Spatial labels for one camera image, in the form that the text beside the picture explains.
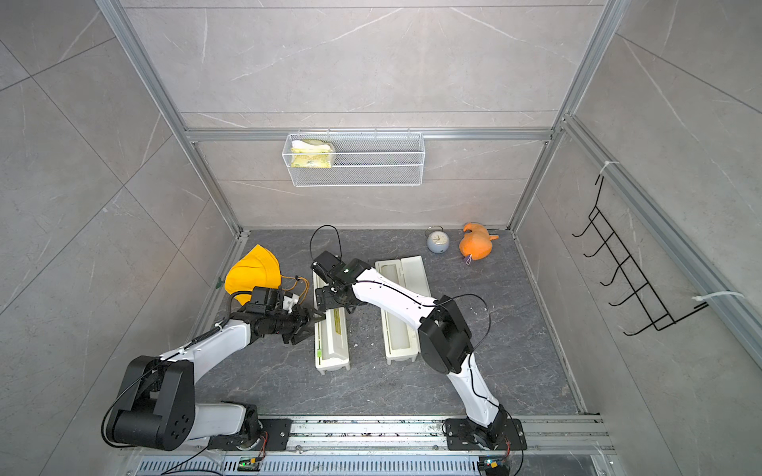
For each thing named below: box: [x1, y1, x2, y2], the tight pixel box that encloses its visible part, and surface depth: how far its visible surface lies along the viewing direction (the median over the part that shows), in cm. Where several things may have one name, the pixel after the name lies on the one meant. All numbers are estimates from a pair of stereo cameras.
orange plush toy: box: [459, 222, 500, 261], surface depth 109 cm
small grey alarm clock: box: [424, 225, 450, 254], surface depth 115 cm
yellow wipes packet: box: [290, 138, 334, 169], surface depth 88 cm
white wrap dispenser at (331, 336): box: [311, 267, 351, 376], surface depth 81 cm
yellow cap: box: [224, 243, 282, 307], surface depth 106 cm
